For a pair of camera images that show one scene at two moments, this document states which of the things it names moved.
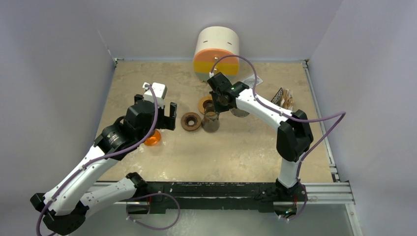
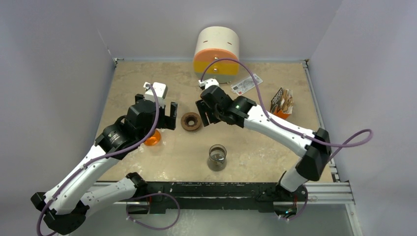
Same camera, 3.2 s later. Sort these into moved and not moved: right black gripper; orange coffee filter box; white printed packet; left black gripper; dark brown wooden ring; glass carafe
Moved: right black gripper; glass carafe
Not moved: orange coffee filter box; left black gripper; white printed packet; dark brown wooden ring
